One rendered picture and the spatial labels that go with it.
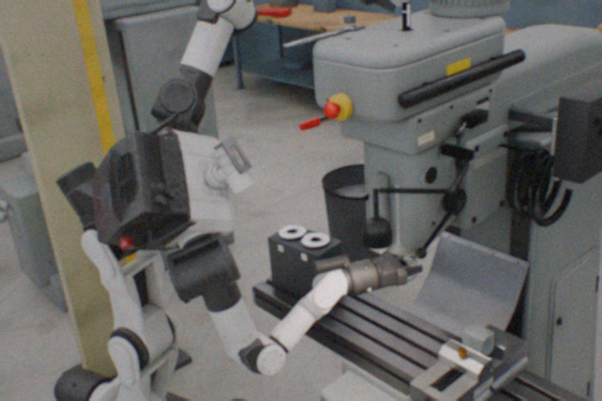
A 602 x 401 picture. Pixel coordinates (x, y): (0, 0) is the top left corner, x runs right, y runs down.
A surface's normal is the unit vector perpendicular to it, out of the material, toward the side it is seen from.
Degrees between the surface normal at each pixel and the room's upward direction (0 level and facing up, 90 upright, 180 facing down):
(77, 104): 90
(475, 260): 64
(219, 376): 0
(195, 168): 58
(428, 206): 90
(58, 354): 0
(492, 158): 90
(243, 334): 83
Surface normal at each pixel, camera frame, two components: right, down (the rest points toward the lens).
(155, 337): 0.84, 0.00
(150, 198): 0.73, -0.34
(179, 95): 0.00, -0.07
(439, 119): 0.68, 0.26
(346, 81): -0.73, 0.33
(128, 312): -0.51, 0.39
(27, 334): -0.07, -0.91
